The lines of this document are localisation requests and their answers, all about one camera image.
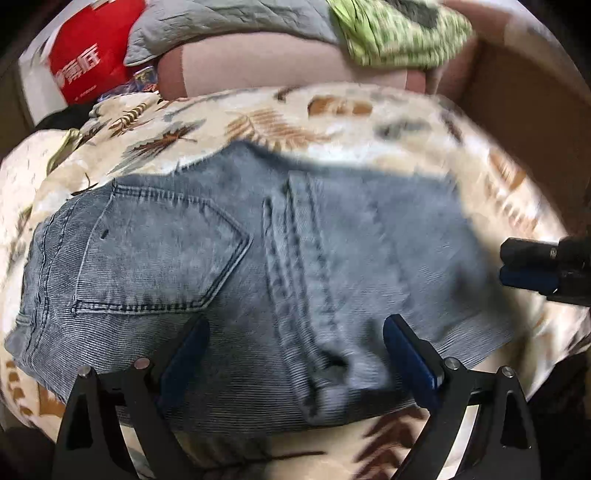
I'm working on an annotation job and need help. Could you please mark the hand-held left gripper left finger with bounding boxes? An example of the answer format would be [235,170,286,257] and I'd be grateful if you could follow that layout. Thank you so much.
[51,315,211,480]

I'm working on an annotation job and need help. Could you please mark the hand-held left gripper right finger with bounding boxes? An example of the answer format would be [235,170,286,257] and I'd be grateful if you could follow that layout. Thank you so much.
[383,315,541,480]

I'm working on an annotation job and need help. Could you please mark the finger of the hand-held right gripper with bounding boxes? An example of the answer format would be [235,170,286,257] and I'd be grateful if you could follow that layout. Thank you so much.
[499,265,560,291]
[501,237,561,267]

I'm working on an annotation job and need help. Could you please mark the blue denim pants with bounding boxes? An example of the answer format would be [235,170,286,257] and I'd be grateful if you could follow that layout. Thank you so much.
[4,141,518,426]

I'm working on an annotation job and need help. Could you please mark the white embossed cloth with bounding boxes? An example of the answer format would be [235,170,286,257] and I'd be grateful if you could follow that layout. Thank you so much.
[0,129,70,264]

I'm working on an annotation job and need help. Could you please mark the green patterned quilt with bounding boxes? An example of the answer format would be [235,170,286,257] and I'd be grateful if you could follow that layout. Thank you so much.
[327,0,474,71]

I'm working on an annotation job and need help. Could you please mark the olive cloth strip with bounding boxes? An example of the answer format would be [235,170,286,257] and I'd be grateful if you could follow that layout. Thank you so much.
[48,127,83,171]

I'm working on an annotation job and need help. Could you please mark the dark green garment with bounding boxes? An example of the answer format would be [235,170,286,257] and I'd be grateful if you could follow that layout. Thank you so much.
[401,0,445,27]

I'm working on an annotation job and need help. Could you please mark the leaf print blanket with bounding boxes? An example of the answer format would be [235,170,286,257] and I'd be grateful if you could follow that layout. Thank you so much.
[0,82,591,480]

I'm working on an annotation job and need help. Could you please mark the black cloth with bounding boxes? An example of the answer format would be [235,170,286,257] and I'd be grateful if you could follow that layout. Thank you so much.
[36,103,95,134]

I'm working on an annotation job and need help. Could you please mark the colourful snack packets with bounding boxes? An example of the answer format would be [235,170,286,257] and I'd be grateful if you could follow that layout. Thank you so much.
[98,65,161,101]

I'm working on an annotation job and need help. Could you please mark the pink brown sofa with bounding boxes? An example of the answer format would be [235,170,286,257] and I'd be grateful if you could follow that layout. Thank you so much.
[156,0,591,241]

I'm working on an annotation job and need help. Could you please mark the red shopping bag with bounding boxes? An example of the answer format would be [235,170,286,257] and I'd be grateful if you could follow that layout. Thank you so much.
[18,0,149,105]

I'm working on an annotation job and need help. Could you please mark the grey quilted cloth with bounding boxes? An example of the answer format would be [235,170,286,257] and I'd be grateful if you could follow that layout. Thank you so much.
[124,0,345,69]

